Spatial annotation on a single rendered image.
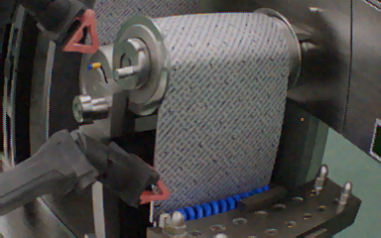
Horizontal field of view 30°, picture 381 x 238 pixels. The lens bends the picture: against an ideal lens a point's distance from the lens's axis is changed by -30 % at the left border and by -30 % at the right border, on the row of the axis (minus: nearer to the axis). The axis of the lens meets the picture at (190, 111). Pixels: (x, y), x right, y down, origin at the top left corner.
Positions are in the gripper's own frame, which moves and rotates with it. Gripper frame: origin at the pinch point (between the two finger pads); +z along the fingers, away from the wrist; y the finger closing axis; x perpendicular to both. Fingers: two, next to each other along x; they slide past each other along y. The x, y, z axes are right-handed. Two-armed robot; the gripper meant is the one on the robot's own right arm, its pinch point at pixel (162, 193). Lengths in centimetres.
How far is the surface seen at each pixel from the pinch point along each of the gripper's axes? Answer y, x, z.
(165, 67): 0.6, 15.7, -11.9
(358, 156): -137, 28, 261
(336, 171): -133, 15, 237
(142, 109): -3.3, 9.4, -8.2
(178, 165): 0.2, 5.1, -0.6
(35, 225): -17.7, -24.0, -7.8
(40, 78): -89, -4, 27
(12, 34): -43.4, 6.5, -19.6
